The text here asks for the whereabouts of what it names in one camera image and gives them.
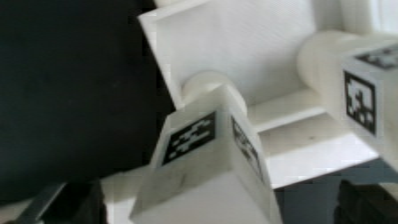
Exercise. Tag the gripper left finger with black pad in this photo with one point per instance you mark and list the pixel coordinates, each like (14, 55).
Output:
(67, 204)

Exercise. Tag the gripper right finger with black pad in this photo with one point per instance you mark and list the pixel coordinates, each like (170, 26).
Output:
(366, 203)

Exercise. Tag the white chair leg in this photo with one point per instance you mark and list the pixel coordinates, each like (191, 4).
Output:
(206, 186)
(346, 66)

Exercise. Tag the white chair seat part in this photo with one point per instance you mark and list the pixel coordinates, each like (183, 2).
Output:
(238, 37)

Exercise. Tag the white U-shaped fence wall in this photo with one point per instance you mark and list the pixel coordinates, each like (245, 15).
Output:
(310, 149)

